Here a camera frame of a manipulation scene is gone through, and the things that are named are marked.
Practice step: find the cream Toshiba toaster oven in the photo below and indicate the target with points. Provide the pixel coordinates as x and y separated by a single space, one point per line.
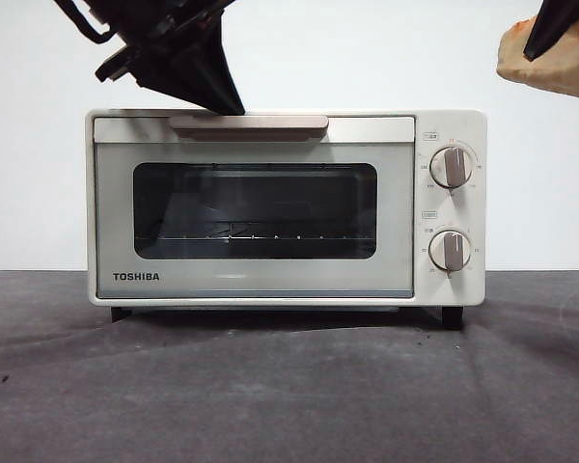
463 130

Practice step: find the golden bread loaf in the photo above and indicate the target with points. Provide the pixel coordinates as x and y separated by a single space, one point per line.
552 72

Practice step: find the cream temperature knob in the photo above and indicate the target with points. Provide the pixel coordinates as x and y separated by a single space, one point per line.
451 168

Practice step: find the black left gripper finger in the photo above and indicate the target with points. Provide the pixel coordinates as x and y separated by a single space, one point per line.
183 82
212 58

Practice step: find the cream timer knob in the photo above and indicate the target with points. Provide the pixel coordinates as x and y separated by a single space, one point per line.
449 251

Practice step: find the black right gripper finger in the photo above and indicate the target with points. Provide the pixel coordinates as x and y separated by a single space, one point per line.
552 26

